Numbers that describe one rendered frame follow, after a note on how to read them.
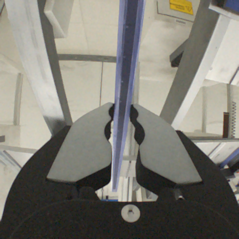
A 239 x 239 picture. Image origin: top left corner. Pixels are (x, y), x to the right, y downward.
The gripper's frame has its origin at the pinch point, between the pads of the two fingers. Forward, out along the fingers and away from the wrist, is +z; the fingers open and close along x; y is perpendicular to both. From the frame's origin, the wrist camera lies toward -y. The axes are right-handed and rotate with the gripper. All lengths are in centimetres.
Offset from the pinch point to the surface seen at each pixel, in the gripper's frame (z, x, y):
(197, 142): 15.8, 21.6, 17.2
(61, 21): 8.6, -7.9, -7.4
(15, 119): 66, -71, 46
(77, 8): 126, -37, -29
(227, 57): 10.2, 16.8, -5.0
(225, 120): 54, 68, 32
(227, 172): 17, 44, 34
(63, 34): 9.8, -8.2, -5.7
